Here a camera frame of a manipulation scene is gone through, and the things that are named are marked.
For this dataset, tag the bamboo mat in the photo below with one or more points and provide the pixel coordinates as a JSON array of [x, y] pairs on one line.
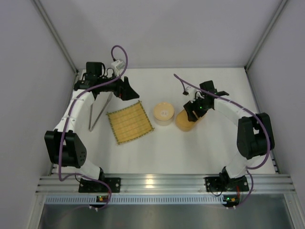
[[130, 123]]

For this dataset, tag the round beige lid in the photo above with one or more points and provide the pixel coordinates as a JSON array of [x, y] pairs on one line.
[[163, 109]]

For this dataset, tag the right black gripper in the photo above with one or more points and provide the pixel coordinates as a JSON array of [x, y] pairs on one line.
[[198, 109]]

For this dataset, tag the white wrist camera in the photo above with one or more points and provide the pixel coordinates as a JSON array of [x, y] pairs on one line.
[[118, 66], [189, 91]]

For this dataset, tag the beige oval lunch box lid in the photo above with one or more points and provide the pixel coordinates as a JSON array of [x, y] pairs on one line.
[[182, 121]]

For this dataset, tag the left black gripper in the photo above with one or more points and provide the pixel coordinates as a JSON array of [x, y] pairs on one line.
[[123, 87]]

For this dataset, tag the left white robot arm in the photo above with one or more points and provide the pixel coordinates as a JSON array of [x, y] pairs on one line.
[[64, 146]]

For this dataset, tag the metal tongs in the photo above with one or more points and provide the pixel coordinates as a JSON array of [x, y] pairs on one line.
[[98, 107]]

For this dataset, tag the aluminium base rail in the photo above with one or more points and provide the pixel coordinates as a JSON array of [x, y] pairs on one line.
[[166, 184]]

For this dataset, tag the slotted grey cable duct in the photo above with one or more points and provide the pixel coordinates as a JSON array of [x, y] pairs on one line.
[[134, 199]]

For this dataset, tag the round metal-lined container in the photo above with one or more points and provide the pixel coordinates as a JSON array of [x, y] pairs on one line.
[[163, 120]]

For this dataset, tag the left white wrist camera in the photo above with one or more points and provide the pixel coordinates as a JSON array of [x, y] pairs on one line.
[[118, 66]]

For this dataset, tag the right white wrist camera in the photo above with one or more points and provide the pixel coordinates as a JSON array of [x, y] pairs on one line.
[[189, 91]]

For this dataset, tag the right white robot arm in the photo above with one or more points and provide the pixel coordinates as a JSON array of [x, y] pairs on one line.
[[255, 137]]

